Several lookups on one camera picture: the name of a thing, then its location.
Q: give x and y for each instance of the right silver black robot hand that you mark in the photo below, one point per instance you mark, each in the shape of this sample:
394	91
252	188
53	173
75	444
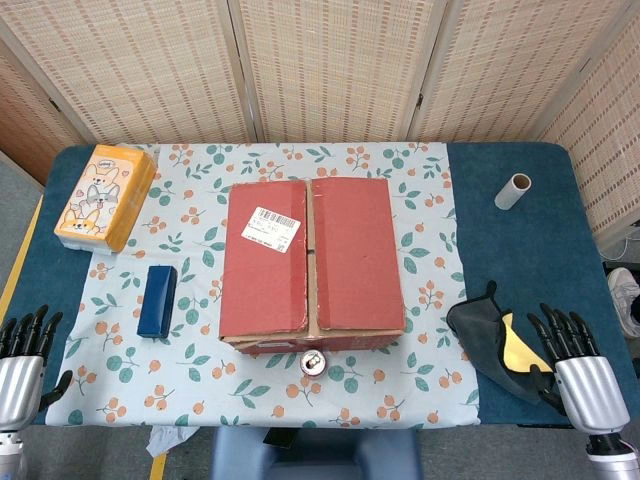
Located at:
590	395

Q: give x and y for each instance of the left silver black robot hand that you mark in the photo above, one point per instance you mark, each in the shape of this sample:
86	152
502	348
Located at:
20	390

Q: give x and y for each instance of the red cardboard box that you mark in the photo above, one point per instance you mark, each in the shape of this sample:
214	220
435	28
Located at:
355	260

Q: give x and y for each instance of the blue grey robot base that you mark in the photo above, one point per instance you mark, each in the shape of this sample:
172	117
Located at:
315	457

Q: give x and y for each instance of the grey and yellow cloth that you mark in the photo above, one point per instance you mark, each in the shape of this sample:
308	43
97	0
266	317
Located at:
475	330

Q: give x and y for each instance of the crumpled pale blue paper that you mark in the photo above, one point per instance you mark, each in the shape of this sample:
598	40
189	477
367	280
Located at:
167	439

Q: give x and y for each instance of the dark blue rectangular box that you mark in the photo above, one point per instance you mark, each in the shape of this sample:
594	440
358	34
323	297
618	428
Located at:
156	305

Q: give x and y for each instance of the orange corgi print tissue pack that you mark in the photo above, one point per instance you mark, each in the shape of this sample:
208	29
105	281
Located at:
100	200

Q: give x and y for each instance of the grey cardboard tube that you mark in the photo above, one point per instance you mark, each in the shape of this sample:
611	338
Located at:
511	194

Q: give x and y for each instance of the floral print tablecloth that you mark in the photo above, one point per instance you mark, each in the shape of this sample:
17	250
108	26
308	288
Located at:
350	400

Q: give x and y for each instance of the woven bamboo screen panel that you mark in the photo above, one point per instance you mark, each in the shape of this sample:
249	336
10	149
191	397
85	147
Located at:
340	65
500	65
610	150
25	110
140	65

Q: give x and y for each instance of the red soda can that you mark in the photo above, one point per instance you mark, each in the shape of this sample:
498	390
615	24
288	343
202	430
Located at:
313	363

